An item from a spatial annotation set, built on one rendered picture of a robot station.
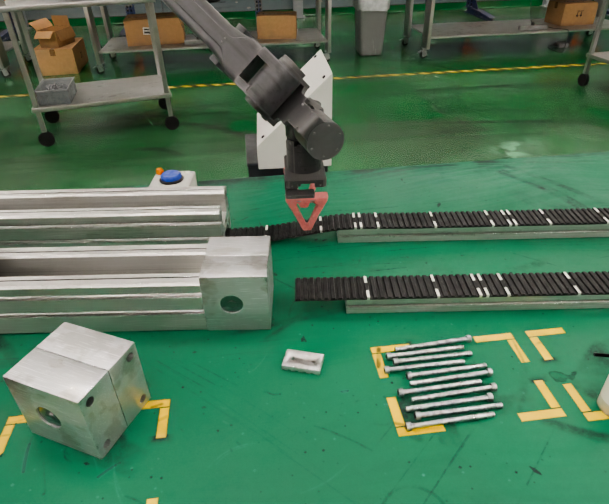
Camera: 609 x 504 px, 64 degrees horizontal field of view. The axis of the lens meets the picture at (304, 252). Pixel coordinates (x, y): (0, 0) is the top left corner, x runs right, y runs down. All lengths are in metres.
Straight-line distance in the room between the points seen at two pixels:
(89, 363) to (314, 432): 0.26
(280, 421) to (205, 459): 0.09
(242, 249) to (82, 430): 0.30
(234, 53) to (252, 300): 0.35
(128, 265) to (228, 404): 0.27
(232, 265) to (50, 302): 0.25
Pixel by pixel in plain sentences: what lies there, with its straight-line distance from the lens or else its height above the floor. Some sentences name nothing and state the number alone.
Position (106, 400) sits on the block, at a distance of 0.59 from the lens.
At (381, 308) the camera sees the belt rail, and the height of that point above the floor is 0.79.
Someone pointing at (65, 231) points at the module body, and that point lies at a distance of 0.92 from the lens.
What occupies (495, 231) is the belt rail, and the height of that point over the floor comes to 0.79.
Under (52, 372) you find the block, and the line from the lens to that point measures 0.59.
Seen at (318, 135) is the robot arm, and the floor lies 1.01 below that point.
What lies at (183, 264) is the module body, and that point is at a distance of 0.74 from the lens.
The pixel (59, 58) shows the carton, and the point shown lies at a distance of 5.75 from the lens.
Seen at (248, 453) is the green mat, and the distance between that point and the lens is 0.59.
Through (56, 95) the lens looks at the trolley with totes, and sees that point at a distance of 3.76.
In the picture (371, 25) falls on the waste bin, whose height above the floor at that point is 0.31.
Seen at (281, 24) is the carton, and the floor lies 0.36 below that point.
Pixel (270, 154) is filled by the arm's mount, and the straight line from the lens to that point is 1.15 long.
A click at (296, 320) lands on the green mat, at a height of 0.78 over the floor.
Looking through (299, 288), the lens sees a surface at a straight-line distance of 0.72.
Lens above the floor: 1.26
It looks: 34 degrees down
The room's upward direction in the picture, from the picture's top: 1 degrees counter-clockwise
